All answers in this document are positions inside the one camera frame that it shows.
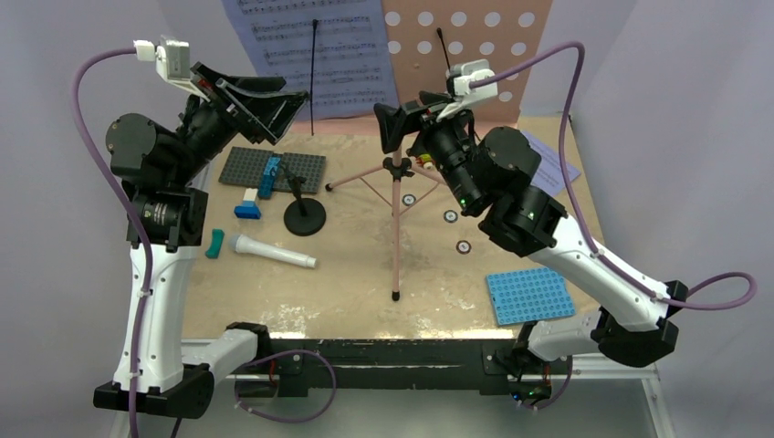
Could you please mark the orange black poker chip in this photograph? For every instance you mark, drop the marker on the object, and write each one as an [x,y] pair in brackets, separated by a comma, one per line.
[463,247]

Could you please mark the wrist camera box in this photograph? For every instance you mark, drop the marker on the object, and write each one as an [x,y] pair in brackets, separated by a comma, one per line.
[171,58]
[468,84]

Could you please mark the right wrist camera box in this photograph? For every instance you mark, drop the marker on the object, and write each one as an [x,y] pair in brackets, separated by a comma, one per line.
[468,84]

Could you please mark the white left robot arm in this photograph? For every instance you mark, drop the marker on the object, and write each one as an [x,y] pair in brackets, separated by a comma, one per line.
[241,342]

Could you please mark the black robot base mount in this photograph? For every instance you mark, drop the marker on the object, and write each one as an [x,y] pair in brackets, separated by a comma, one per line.
[488,366]

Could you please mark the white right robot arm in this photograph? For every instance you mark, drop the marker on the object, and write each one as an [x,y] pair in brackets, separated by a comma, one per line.
[491,179]

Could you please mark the blue poker chip near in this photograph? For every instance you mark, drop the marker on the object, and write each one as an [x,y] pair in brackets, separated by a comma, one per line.
[450,216]

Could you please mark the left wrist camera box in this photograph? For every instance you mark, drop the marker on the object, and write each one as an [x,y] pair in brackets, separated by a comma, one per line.
[171,58]

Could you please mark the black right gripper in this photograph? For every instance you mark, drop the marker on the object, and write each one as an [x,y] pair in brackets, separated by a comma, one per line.
[395,123]

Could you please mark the colourful brick toy car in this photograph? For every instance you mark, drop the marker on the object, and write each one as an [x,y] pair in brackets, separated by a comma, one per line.
[425,161]

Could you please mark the blue brick column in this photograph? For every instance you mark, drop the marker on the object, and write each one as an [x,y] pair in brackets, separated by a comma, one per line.
[268,178]

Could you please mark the white microphone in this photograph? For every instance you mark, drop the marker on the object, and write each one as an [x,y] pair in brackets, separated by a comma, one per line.
[243,244]

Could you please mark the pink music stand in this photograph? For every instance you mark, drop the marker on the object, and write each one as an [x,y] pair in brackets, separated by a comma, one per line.
[424,37]

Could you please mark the blue and white brick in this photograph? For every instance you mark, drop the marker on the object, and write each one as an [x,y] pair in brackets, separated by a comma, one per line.
[248,208]

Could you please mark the blue poker chip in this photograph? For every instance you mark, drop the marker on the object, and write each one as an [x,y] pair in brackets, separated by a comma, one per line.
[450,216]
[408,199]

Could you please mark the black microphone stand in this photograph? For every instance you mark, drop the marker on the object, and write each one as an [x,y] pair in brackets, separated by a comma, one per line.
[304,216]

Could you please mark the light blue building baseplate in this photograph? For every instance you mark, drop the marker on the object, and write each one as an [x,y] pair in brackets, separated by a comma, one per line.
[529,295]

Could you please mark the blue poker chip far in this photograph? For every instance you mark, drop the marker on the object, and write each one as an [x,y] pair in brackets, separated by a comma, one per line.
[408,199]

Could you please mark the teal arch block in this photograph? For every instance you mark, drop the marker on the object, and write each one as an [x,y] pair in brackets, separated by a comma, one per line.
[216,244]

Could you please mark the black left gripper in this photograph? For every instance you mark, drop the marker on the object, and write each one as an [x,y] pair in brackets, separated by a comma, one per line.
[267,113]

